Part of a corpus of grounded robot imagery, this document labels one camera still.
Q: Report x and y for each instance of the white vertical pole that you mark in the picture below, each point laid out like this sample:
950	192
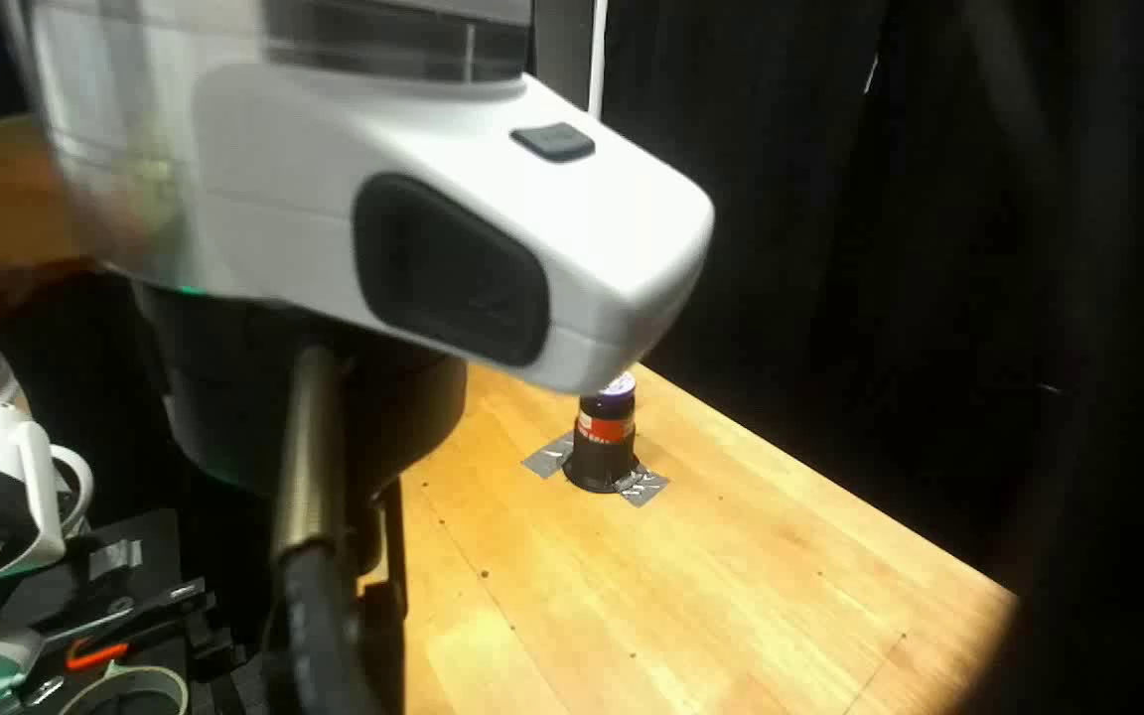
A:
592	54

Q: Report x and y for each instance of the black curtain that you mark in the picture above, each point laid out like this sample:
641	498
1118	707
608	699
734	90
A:
932	200

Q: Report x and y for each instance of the pale tape roll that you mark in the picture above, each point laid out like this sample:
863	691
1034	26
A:
135	673

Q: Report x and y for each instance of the dark robot pedestal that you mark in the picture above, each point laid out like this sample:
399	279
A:
220	397

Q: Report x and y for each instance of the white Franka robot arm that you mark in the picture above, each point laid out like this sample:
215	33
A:
269	173

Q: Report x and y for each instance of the black upside-down cup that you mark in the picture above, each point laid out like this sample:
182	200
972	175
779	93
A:
599	465

